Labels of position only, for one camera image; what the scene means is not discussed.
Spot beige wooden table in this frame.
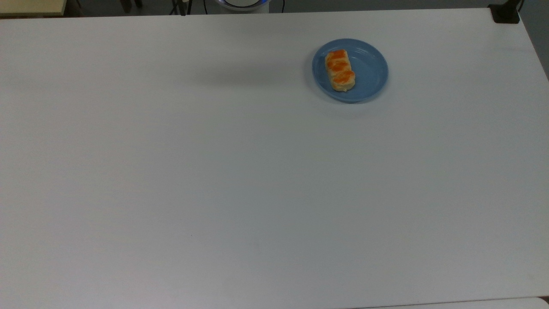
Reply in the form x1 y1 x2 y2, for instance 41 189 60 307
0 0 68 17

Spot black floor cables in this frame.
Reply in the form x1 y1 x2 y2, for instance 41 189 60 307
169 0 193 16

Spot orange glazed bread loaf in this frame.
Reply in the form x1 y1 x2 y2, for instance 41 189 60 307
324 49 356 92

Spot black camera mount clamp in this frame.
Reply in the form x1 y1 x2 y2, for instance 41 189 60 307
488 0 522 24

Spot blue round plate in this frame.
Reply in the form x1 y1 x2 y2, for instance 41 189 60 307
311 38 389 103

